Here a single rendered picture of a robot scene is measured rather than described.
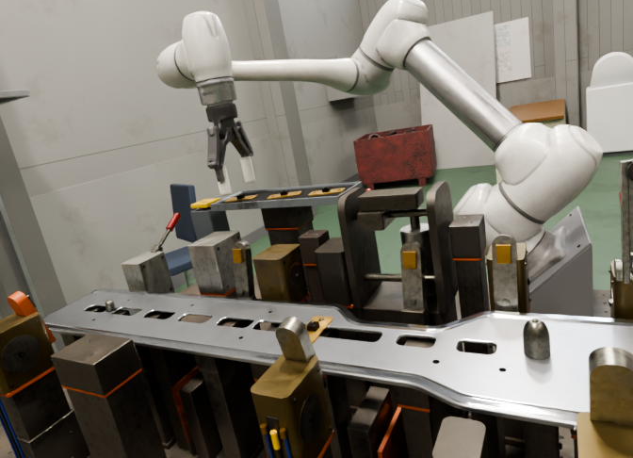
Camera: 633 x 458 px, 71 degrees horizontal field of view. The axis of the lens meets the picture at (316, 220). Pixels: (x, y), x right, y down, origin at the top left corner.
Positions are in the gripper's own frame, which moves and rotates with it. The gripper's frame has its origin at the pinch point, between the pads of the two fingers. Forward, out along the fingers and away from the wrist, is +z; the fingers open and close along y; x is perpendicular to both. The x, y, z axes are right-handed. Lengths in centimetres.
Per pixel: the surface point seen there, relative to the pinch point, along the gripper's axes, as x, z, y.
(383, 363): 43, 20, 48
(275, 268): 18.3, 13.9, 24.9
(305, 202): 21.6, 4.3, 10.2
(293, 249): 20.5, 12.0, 19.5
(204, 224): -12.3, 9.8, 1.0
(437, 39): 21, -75, -673
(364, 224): 37.7, 6.5, 24.1
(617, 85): 236, 31, -571
